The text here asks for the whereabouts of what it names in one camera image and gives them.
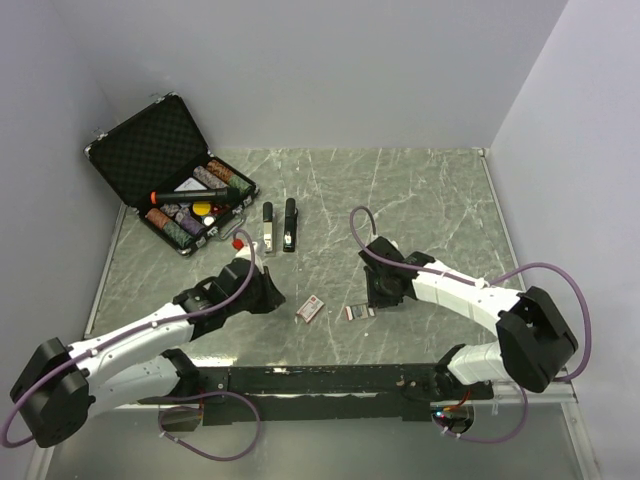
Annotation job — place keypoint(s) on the black orange marker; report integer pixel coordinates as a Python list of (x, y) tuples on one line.
[(218, 196)]

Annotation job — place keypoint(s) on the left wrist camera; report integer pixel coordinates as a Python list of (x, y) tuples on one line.
[(245, 251)]

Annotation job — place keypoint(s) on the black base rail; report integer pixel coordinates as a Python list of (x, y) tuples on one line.
[(294, 393)]

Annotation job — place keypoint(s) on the red white staple box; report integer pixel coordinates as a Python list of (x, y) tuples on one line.
[(310, 308)]

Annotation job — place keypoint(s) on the grey and black stapler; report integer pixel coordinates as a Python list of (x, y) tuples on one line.
[(268, 226)]

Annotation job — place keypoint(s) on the black poker chip case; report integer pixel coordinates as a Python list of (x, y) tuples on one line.
[(162, 150)]

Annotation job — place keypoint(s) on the striped staple strip pack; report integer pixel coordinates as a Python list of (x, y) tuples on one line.
[(359, 311)]

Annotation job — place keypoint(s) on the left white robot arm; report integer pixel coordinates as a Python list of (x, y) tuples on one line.
[(62, 386)]

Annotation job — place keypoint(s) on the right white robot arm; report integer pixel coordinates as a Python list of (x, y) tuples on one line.
[(533, 342)]

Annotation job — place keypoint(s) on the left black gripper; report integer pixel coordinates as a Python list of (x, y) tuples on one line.
[(272, 296)]

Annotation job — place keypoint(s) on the yellow poker chip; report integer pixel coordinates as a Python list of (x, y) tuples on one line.
[(201, 208)]

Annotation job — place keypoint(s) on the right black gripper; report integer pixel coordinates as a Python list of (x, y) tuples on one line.
[(374, 298)]

